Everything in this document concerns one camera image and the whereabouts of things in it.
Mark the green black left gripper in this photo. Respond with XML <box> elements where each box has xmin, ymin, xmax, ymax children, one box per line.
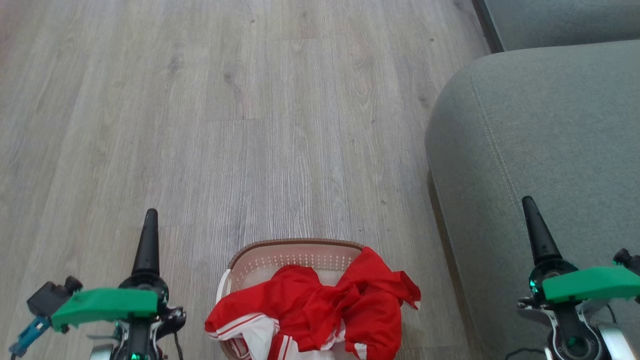
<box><xmin>50</xmin><ymin>208</ymin><xmax>170</xmax><ymax>334</ymax></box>

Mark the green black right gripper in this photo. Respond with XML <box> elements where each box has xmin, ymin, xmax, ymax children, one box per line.
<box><xmin>522</xmin><ymin>196</ymin><xmax>640</xmax><ymax>304</ymax></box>

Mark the red white jersey shirt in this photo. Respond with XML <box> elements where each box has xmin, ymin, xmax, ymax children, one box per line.
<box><xmin>205</xmin><ymin>265</ymin><xmax>351</xmax><ymax>360</ymax></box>

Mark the red shorts white stripe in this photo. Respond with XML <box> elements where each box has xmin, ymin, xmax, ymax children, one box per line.
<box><xmin>332</xmin><ymin>246</ymin><xmax>422</xmax><ymax>360</ymax></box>

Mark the grey fabric sofa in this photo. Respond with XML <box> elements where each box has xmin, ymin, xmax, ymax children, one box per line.
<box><xmin>425</xmin><ymin>40</ymin><xmax>640</xmax><ymax>360</ymax></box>

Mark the white perforated laundry basket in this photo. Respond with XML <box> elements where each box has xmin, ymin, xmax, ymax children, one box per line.
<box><xmin>216</xmin><ymin>238</ymin><xmax>372</xmax><ymax>360</ymax></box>

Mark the blue cable connector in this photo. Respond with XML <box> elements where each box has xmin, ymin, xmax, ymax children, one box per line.
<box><xmin>9</xmin><ymin>315</ymin><xmax>52</xmax><ymax>359</ymax></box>

